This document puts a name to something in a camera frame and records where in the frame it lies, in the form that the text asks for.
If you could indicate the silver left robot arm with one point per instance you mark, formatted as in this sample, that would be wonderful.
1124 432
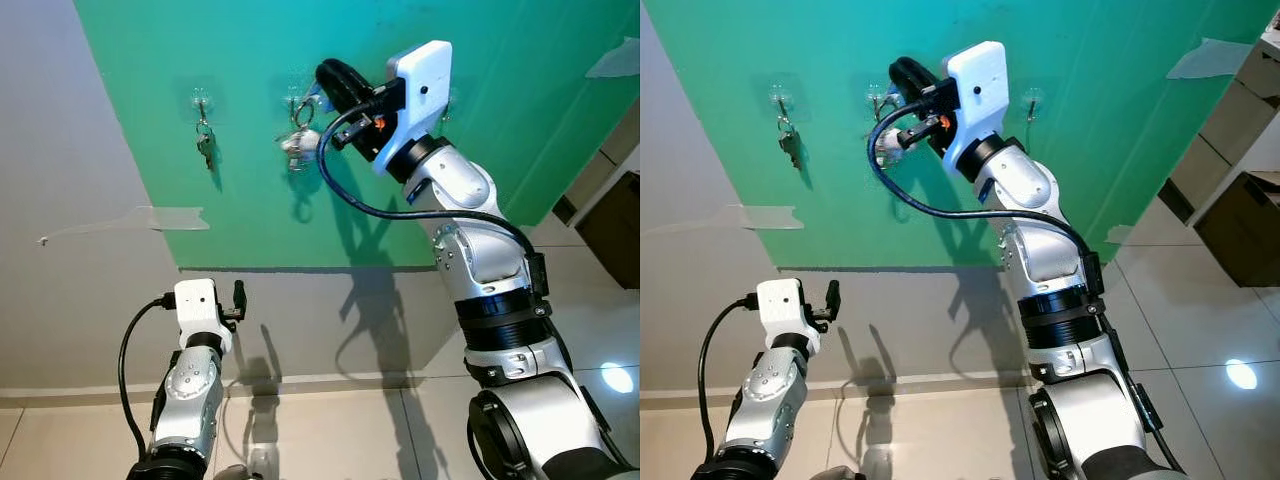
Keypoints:
190 390
770 390

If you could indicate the long clear tape strip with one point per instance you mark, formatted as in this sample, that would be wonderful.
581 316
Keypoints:
760 217
170 217

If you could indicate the dark key bunch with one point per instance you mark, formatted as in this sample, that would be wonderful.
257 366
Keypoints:
205 145
788 145

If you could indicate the dark brown cabinet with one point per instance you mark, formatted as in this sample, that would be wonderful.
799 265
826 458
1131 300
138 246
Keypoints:
615 235
1240 230

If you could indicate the small clear tape piece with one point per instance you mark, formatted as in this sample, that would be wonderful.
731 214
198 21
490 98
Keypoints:
1120 235

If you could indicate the wide clear tape piece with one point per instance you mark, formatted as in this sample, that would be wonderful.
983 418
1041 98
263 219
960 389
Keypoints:
1210 58
615 60

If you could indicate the beige drawer unit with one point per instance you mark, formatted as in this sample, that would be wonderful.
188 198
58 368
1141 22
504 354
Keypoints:
1230 110

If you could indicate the clear adhesive wall hook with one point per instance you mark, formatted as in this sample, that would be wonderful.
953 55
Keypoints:
878 100
450 100
297 100
782 100
201 100
1032 103

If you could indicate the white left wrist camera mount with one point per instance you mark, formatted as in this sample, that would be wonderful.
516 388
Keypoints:
195 305
778 305

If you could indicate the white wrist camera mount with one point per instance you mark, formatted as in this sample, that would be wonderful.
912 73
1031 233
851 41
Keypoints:
985 90
778 305
420 90
195 305

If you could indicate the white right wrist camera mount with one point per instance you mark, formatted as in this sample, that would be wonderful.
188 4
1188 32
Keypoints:
420 90
985 90

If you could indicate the green wall sheet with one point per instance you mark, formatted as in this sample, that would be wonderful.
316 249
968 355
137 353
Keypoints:
250 50
820 40

